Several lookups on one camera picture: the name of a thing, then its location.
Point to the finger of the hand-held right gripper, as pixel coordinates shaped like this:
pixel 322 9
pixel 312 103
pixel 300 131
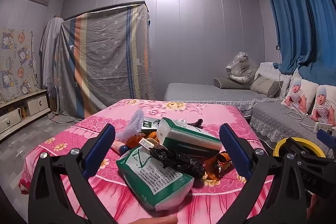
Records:
pixel 325 136
pixel 304 148

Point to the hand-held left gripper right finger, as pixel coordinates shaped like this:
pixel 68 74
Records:
pixel 235 153

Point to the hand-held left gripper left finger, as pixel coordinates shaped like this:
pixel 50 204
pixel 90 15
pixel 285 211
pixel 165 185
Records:
pixel 101 150

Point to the pink hand cream tube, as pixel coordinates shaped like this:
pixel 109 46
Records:
pixel 118 146

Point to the orange snack wrapper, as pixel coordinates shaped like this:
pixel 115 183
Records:
pixel 218 166

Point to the yellow bin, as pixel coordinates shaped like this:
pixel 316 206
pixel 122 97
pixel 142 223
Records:
pixel 279 145

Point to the small brown white packet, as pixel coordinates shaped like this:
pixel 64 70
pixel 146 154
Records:
pixel 146 143

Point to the small dark wrapper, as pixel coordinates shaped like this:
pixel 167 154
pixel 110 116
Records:
pixel 195 123

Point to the green milk carton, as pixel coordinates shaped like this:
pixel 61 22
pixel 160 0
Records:
pixel 148 125

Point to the boxy green white tissue pack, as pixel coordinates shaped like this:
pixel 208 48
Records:
pixel 183 134

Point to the black plastic bag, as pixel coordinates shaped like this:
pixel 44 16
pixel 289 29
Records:
pixel 181 162

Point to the person's right hand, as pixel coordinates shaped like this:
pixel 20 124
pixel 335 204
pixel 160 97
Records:
pixel 312 204

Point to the person's left hand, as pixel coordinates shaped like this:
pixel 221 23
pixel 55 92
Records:
pixel 155 220

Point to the white power strip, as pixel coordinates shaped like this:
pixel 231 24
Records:
pixel 321 126

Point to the pink floral sheet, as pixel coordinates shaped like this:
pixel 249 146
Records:
pixel 78 140

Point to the baby print pillow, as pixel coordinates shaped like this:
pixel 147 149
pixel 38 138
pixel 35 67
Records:
pixel 296 95
pixel 323 106

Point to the grey pillow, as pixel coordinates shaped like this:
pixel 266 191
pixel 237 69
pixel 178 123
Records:
pixel 223 83

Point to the grey quilted sofa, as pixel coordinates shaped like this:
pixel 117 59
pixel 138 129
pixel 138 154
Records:
pixel 199 91

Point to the grey beige cushion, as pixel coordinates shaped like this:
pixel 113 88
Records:
pixel 263 86

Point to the white low cabinet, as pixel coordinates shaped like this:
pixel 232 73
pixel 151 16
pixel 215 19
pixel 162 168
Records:
pixel 36 106

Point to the wrapped tiger plush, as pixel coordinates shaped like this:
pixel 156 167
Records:
pixel 242 69

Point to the white lace sofa cover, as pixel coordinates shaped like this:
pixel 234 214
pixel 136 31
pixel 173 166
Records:
pixel 270 69

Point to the striped grey cloth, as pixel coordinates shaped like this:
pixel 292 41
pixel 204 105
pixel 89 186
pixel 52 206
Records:
pixel 105 56

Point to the plain grey cloth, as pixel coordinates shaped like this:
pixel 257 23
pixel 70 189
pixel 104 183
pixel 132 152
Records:
pixel 51 50

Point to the cartoon printed cloth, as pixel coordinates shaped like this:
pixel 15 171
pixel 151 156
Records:
pixel 15 64

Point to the blue curtain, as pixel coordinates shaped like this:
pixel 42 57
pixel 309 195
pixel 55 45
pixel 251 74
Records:
pixel 296 16

